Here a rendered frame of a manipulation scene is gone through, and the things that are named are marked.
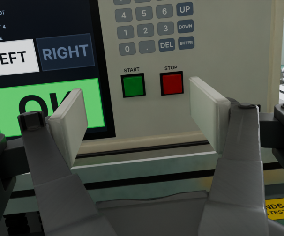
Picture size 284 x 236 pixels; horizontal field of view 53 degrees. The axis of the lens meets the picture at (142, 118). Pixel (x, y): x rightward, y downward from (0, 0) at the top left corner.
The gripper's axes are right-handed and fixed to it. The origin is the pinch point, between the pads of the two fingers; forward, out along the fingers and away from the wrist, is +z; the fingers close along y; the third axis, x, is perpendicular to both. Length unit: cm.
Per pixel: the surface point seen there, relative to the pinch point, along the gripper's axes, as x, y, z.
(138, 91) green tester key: -0.7, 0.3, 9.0
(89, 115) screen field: -2.8, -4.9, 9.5
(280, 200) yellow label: -11.8, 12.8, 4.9
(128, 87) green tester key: -0.2, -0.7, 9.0
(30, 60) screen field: 3.2, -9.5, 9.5
